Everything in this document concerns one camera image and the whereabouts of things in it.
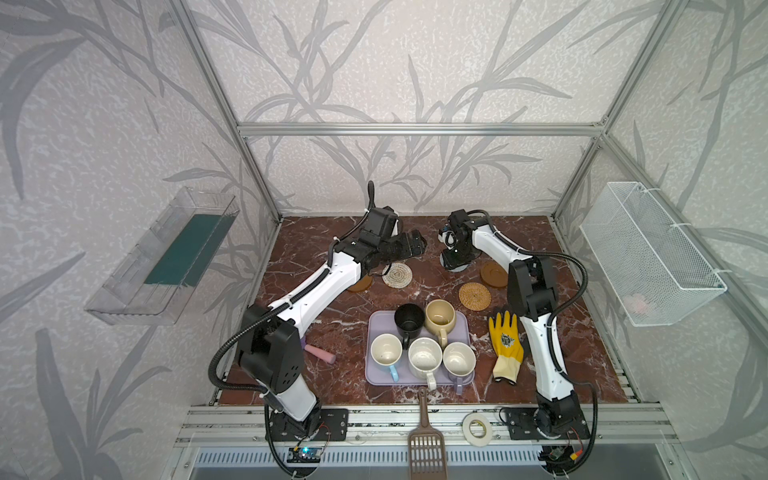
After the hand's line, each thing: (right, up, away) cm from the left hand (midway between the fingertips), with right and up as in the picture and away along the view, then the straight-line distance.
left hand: (420, 238), depth 82 cm
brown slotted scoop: (+1, -51, -11) cm, 53 cm away
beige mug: (+7, -25, +9) cm, 27 cm away
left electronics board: (-29, -52, -11) cm, 61 cm away
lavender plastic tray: (-11, -26, +9) cm, 30 cm away
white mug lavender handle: (+11, -34, +1) cm, 36 cm away
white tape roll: (+14, -48, -8) cm, 51 cm away
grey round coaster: (+13, -11, +21) cm, 27 cm away
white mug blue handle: (-10, -32, +2) cm, 33 cm away
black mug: (-3, -24, +4) cm, 24 cm away
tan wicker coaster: (+18, -19, +15) cm, 30 cm away
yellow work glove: (+25, -31, +3) cm, 40 cm away
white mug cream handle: (+1, -34, +2) cm, 34 cm away
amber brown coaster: (-19, -16, +19) cm, 31 cm away
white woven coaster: (-7, -13, +20) cm, 25 cm away
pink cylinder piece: (-29, -33, +2) cm, 44 cm away
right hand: (+12, -6, +24) cm, 27 cm away
